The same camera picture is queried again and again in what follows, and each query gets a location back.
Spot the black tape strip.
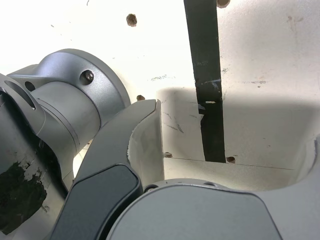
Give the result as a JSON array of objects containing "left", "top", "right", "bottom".
[{"left": 183, "top": 0, "right": 227, "bottom": 164}]

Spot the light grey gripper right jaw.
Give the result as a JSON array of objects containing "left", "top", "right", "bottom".
[{"left": 106, "top": 134, "right": 320, "bottom": 240}]

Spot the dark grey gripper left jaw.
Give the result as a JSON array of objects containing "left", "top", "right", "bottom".
[{"left": 49, "top": 98, "right": 166, "bottom": 240}]

